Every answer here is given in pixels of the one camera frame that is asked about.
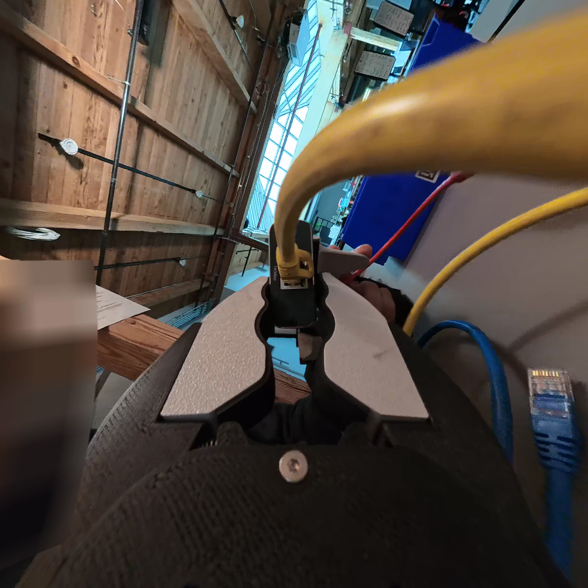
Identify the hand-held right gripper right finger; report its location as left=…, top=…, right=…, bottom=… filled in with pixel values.
left=305, top=272, right=431, bottom=421

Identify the white printed paper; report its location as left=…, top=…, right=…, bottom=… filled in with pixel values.
left=96, top=285, right=150, bottom=330

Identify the black network adapter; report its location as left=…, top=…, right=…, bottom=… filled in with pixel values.
left=269, top=220, right=323, bottom=329

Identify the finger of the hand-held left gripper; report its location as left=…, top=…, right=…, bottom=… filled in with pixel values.
left=317, top=247, right=371, bottom=276

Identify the yellow ethernet cable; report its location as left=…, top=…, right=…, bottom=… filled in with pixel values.
left=275, top=8, right=588, bottom=338

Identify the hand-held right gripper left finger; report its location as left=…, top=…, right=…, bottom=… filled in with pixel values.
left=160, top=276, right=276, bottom=421

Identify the grey desk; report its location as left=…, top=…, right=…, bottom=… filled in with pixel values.
left=395, top=174, right=588, bottom=588

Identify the person's left hand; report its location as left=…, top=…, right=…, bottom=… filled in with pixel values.
left=344, top=243, right=396, bottom=324

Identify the red ethernet cable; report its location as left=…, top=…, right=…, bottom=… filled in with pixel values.
left=351, top=171, right=475, bottom=282

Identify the blue ethernet cable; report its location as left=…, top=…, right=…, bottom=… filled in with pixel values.
left=417, top=320, right=584, bottom=588

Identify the blue storage bin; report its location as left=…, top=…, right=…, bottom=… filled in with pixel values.
left=341, top=13, right=488, bottom=263

